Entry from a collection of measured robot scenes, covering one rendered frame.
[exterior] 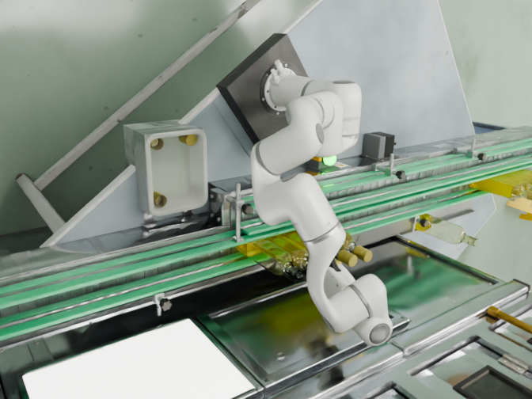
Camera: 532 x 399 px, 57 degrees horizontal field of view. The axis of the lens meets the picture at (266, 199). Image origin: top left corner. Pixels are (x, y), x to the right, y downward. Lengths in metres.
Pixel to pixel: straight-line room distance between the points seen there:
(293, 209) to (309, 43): 0.79
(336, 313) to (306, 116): 0.40
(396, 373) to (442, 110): 1.27
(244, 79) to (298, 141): 0.48
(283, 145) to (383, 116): 0.97
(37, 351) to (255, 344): 0.53
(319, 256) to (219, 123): 0.63
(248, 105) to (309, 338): 0.67
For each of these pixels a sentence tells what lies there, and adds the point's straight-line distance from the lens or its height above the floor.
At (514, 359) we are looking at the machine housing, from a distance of 1.41.
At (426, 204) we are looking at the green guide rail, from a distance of 1.99.
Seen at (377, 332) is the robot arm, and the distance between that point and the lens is 1.09.
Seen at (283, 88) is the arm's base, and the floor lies 0.88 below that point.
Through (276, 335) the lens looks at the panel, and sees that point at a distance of 1.28.
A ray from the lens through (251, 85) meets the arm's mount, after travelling 1.44.
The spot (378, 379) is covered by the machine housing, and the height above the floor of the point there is 1.41.
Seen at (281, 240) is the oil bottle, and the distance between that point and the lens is 1.41.
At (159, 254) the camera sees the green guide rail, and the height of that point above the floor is 0.91.
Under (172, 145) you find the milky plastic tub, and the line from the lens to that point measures 1.39.
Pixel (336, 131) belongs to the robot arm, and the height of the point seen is 1.17.
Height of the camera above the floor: 2.01
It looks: 50 degrees down
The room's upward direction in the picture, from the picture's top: 116 degrees clockwise
